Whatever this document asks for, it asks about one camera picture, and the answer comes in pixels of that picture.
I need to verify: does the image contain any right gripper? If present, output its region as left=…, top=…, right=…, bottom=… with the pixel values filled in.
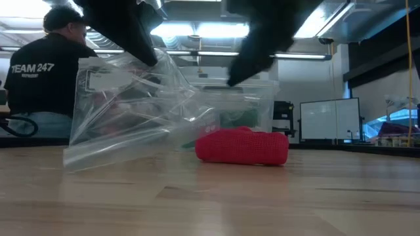
left=226, top=0, right=326, bottom=87

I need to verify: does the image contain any clear plastic storage bin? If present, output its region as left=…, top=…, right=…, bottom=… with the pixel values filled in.
left=183, top=77, right=280, bottom=151

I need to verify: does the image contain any clear plastic zip bag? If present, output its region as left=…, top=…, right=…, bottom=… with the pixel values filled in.
left=62, top=49, right=221, bottom=172

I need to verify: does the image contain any red elastic bandage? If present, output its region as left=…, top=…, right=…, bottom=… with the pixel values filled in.
left=195, top=126, right=290, bottom=167

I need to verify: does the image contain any long ceiling light strip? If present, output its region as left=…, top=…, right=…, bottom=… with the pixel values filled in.
left=0, top=47, right=333, bottom=61

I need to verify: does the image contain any black shelf cart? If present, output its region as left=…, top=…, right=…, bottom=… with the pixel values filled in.
left=272, top=100, right=297, bottom=138

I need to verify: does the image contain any white whiteboard on stand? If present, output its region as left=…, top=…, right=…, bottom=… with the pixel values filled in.
left=299, top=97, right=362, bottom=142

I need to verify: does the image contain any person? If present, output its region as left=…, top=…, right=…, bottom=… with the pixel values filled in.
left=3, top=5, right=99, bottom=139

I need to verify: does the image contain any black looped base cable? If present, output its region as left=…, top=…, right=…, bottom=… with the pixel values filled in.
left=0, top=115, right=39, bottom=138

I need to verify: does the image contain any yellow hanging cable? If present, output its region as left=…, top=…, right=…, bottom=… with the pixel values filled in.
left=405, top=0, right=413, bottom=148

